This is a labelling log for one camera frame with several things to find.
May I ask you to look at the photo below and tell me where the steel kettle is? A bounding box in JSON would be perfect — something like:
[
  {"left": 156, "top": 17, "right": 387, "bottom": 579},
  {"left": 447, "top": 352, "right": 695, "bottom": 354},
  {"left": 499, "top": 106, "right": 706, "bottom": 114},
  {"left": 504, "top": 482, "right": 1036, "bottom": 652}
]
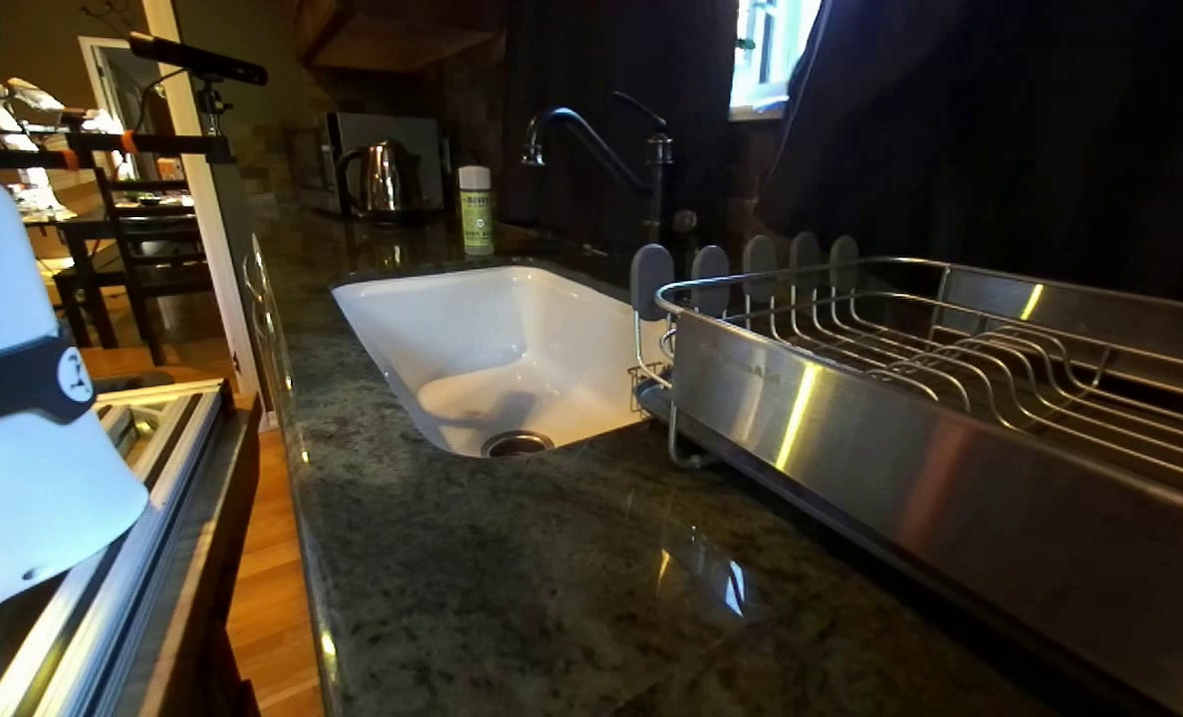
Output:
[{"left": 334, "top": 135, "right": 420, "bottom": 223}]

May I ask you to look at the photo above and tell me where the steel dish rack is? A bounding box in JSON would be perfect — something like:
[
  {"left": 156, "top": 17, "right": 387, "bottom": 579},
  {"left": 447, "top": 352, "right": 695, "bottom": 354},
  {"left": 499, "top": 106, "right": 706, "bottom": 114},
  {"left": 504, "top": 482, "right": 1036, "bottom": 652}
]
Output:
[{"left": 624, "top": 230, "right": 1183, "bottom": 717}]

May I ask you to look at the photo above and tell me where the bright window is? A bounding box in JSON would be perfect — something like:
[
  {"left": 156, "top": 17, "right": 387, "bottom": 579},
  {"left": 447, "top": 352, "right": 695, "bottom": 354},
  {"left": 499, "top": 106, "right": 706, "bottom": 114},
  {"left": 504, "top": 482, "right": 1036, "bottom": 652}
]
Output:
[{"left": 723, "top": 0, "right": 829, "bottom": 129}]

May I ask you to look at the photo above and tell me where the dark wooden chair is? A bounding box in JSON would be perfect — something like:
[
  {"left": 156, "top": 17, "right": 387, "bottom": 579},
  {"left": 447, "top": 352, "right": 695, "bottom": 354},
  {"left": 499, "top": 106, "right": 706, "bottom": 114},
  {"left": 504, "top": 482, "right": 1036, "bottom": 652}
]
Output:
[{"left": 53, "top": 133, "right": 213, "bottom": 368}]

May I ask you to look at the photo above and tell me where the steel stove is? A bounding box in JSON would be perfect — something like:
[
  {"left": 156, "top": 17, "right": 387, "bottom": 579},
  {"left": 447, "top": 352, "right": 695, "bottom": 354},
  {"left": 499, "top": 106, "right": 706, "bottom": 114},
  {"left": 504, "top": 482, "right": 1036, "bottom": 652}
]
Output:
[{"left": 0, "top": 374, "right": 262, "bottom": 717}]

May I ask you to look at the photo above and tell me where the dark bronze faucet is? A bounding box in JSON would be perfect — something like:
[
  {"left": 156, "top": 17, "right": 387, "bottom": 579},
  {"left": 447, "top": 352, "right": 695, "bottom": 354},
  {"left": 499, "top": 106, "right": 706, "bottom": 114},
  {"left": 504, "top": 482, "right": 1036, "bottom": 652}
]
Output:
[{"left": 517, "top": 86, "right": 681, "bottom": 247}]

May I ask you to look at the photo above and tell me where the white ceramic sink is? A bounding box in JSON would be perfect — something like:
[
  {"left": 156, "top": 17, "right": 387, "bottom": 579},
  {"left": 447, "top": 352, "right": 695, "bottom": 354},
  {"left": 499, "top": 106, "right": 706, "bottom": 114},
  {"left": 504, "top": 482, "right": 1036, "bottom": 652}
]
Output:
[{"left": 329, "top": 259, "right": 678, "bottom": 461}]

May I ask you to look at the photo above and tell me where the green labelled bottle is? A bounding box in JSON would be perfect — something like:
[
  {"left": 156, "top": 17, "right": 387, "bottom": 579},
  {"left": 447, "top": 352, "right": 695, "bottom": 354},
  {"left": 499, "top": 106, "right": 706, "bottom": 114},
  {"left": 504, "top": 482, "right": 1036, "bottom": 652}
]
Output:
[{"left": 452, "top": 158, "right": 499, "bottom": 259}]

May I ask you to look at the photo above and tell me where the black camera bar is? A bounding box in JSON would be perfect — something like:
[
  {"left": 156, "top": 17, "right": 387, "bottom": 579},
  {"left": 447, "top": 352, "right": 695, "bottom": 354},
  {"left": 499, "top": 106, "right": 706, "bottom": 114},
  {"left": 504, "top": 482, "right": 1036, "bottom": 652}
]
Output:
[{"left": 122, "top": 26, "right": 276, "bottom": 91}]

